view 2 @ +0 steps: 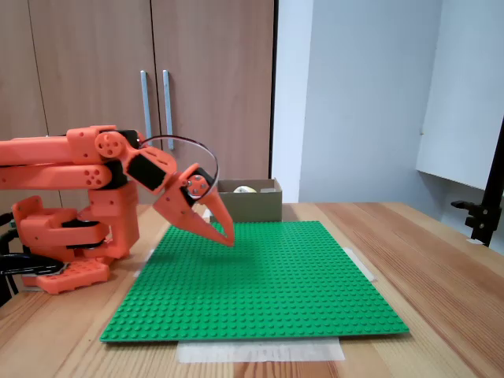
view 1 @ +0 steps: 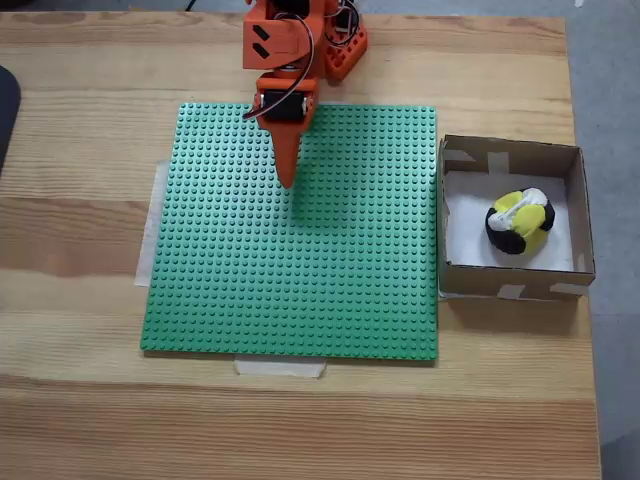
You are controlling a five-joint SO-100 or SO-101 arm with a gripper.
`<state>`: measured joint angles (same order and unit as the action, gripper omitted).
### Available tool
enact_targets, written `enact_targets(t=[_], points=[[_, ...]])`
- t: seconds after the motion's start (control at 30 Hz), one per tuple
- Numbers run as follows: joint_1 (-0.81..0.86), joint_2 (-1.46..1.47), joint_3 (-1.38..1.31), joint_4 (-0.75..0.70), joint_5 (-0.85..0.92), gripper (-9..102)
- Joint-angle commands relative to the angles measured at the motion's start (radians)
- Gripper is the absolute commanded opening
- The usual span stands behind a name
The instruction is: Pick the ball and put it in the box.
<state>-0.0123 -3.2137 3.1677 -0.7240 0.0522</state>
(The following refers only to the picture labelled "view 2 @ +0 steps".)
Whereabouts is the brown cardboard box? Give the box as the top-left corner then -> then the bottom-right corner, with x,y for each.
208,178 -> 284,224

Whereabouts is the masking tape strip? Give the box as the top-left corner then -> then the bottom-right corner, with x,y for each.
132,247 -> 157,279
176,337 -> 347,364
341,246 -> 378,283

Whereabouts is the green studded baseplate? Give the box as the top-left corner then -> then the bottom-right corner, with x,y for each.
98,220 -> 410,344

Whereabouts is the wooden cabinet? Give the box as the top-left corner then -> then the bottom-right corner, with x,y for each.
0,0 -> 279,206

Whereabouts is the gripper servo cable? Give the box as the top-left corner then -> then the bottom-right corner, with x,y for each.
139,135 -> 220,198

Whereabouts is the metal cabinet handle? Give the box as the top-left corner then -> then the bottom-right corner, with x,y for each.
139,69 -> 154,151
161,69 -> 176,150

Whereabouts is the black base cable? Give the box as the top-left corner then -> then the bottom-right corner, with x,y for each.
0,212 -> 20,308

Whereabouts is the black camera stand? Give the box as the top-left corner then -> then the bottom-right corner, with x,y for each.
450,116 -> 504,248

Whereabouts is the white wall panel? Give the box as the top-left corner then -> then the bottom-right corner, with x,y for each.
415,0 -> 504,192

